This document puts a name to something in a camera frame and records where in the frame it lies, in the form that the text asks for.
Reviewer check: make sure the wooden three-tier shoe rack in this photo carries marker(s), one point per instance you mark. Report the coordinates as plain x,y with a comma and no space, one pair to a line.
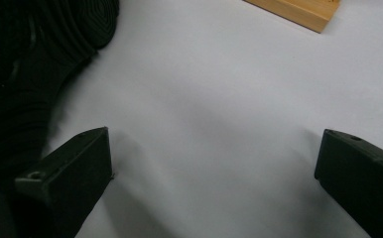
298,11

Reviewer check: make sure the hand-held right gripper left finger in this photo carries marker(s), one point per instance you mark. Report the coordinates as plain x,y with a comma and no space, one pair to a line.
70,175

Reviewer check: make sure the black sneaker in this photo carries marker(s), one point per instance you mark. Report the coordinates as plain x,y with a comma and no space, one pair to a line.
30,66

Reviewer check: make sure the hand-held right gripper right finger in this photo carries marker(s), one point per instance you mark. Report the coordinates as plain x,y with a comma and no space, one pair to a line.
361,178

